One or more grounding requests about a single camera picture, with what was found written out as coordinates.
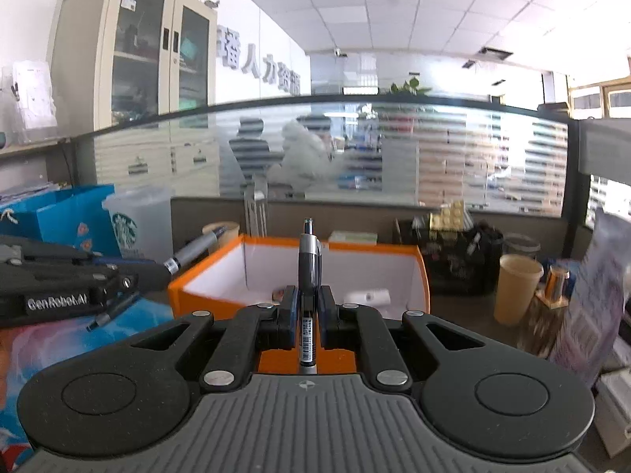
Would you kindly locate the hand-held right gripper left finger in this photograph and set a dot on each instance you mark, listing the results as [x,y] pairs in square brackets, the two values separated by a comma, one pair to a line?
[291,313]

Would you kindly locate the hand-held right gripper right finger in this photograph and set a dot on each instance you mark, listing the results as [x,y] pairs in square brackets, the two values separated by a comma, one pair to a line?
[324,313]

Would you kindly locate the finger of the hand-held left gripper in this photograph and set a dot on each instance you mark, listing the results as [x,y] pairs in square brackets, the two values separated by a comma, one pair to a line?
[145,278]
[118,262]

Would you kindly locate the white remote control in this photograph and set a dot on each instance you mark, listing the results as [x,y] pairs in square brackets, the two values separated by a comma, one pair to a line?
[368,297]

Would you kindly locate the silver black pen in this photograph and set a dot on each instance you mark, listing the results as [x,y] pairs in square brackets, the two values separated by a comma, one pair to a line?
[308,266]

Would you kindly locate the orange cardboard box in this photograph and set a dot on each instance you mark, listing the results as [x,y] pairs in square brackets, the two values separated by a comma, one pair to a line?
[197,295]

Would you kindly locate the grey black pen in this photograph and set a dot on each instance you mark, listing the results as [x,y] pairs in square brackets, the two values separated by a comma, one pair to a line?
[194,251]

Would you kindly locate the translucent plastic cup green logo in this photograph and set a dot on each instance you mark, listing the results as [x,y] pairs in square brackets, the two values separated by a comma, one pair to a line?
[140,221]

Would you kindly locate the colourful printed desk mat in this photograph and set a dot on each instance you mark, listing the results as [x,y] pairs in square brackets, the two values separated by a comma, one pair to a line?
[59,340]

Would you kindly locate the blue paper bag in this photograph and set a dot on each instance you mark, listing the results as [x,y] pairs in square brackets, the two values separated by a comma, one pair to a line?
[64,221]

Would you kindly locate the yellow note stack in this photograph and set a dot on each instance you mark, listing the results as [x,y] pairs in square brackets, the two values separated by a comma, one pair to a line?
[352,237]

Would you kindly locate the brown paper cup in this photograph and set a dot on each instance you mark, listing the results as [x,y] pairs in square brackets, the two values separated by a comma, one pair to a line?
[224,246]

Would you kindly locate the clear acrylic holder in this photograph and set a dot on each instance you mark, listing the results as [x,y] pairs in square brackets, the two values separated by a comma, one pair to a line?
[256,209]

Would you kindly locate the black plastic basket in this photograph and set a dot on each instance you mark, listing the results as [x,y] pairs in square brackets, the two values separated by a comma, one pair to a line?
[458,261]

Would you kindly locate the gold chocolates box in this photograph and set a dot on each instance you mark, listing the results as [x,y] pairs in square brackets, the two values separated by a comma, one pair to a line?
[449,217]

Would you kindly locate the beige paper cup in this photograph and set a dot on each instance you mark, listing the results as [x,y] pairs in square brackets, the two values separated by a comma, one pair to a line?
[517,290]

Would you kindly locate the grey cup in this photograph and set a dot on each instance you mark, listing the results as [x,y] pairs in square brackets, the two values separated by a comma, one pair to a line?
[521,246]

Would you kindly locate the beige glass door cabinet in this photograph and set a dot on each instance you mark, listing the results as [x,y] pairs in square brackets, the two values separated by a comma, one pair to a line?
[138,44]

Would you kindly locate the gold cap perfume bottle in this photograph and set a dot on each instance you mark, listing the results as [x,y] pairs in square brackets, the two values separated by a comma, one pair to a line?
[547,315]

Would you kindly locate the green plant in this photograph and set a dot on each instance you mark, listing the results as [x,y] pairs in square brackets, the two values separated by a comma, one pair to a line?
[410,87]

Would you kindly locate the purple refill pouch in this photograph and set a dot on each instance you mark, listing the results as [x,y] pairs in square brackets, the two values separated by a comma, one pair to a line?
[596,300]

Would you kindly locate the white box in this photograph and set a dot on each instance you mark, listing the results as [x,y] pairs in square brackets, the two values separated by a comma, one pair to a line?
[616,414]

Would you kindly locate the clear wall document holder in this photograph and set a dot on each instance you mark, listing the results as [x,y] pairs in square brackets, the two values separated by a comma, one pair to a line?
[29,98]

